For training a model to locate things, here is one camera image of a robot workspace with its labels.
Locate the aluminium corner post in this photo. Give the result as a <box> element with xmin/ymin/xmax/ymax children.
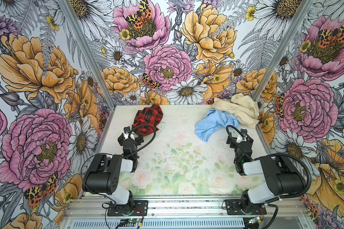
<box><xmin>251</xmin><ymin>0</ymin><xmax>316</xmax><ymax>101</ymax></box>
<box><xmin>56</xmin><ymin>0</ymin><xmax>116</xmax><ymax>111</ymax></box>

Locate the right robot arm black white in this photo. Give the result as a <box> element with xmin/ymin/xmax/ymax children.
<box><xmin>227</xmin><ymin>134</ymin><xmax>312</xmax><ymax>214</ymax></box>

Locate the light blue cloth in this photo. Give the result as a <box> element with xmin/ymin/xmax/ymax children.
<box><xmin>195</xmin><ymin>109</ymin><xmax>239</xmax><ymax>142</ymax></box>

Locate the red black plaid cloth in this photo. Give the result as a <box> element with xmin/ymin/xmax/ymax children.
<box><xmin>132</xmin><ymin>104</ymin><xmax>163</xmax><ymax>136</ymax></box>

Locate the left green circuit board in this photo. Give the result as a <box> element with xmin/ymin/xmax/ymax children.
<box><xmin>119</xmin><ymin>219</ymin><xmax>143</xmax><ymax>227</ymax></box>

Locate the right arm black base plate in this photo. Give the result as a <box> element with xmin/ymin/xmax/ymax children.
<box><xmin>222</xmin><ymin>199</ymin><xmax>267</xmax><ymax>215</ymax></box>

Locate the right green circuit board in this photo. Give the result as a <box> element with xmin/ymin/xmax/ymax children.
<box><xmin>247</xmin><ymin>216</ymin><xmax>261</xmax><ymax>224</ymax></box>

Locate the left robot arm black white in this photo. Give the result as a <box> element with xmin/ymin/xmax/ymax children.
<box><xmin>82</xmin><ymin>134</ymin><xmax>144</xmax><ymax>210</ymax></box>

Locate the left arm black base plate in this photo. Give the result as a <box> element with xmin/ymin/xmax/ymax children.
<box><xmin>106</xmin><ymin>200</ymin><xmax>149</xmax><ymax>217</ymax></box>

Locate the aluminium front frame rail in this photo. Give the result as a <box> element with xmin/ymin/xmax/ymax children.
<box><xmin>61</xmin><ymin>196</ymin><xmax>315</xmax><ymax>229</ymax></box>

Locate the left aluminium corner post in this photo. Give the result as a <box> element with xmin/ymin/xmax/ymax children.
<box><xmin>56</xmin><ymin>0</ymin><xmax>116</xmax><ymax>111</ymax></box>

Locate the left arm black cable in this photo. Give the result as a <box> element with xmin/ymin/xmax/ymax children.
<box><xmin>123</xmin><ymin>124</ymin><xmax>157</xmax><ymax>158</ymax></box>

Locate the beige cream cloth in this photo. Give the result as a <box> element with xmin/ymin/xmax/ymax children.
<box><xmin>212</xmin><ymin>94</ymin><xmax>260</xmax><ymax>129</ymax></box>

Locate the right aluminium corner post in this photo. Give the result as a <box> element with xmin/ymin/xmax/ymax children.
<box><xmin>251</xmin><ymin>0</ymin><xmax>316</xmax><ymax>101</ymax></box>

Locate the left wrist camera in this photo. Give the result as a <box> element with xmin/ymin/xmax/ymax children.
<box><xmin>123</xmin><ymin>127</ymin><xmax>131</xmax><ymax>134</ymax></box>

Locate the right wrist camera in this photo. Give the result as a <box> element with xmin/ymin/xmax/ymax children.
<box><xmin>239</xmin><ymin>128</ymin><xmax>248</xmax><ymax>141</ymax></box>

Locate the green circuit board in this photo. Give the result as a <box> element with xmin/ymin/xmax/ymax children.
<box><xmin>119</xmin><ymin>219</ymin><xmax>143</xmax><ymax>227</ymax></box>
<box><xmin>247</xmin><ymin>216</ymin><xmax>261</xmax><ymax>224</ymax></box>

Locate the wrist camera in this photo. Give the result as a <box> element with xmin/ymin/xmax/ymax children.
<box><xmin>123</xmin><ymin>127</ymin><xmax>131</xmax><ymax>134</ymax></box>
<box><xmin>239</xmin><ymin>128</ymin><xmax>248</xmax><ymax>141</ymax></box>

